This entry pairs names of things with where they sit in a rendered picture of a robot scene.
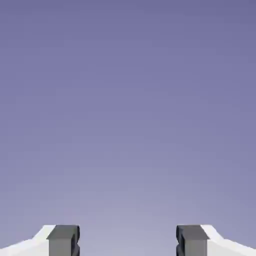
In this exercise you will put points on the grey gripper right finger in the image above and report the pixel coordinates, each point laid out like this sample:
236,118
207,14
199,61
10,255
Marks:
195,242

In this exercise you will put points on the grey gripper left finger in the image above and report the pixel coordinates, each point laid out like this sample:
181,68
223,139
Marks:
60,242

